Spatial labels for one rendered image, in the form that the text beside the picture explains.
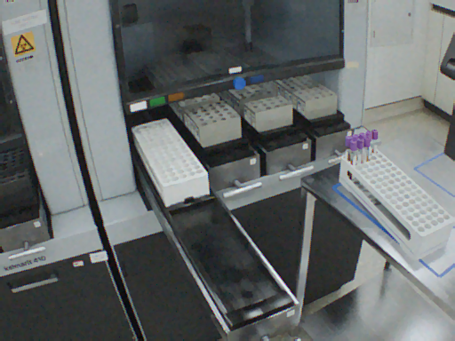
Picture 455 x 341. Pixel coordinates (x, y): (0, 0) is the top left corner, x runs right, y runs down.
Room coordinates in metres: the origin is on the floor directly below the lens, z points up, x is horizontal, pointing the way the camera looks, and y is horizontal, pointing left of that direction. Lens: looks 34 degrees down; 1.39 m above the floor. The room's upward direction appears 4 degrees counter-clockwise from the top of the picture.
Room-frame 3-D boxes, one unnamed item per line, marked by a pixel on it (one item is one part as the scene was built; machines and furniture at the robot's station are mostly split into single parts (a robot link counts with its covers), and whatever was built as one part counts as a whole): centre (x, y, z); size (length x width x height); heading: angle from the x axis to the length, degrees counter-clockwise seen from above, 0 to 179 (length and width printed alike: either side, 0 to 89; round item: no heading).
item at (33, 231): (0.99, 0.62, 0.78); 0.73 x 0.14 x 0.09; 22
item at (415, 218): (0.66, -0.34, 0.85); 0.30 x 0.10 x 0.06; 19
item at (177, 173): (0.89, 0.14, 0.83); 0.30 x 0.10 x 0.06; 22
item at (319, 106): (1.09, -0.27, 0.85); 0.12 x 0.02 x 0.06; 111
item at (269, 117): (1.04, -0.13, 0.85); 0.12 x 0.02 x 0.06; 111
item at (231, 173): (1.20, 0.10, 0.78); 0.73 x 0.14 x 0.09; 22
